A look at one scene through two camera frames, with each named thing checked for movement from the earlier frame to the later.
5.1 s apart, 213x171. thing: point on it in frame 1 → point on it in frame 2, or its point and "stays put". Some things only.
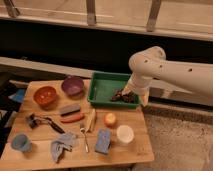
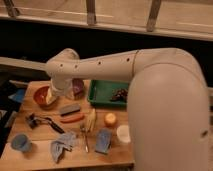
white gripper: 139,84 → 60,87
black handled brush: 34,121 stays put
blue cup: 22,142 stays put
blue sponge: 103,141 stays put
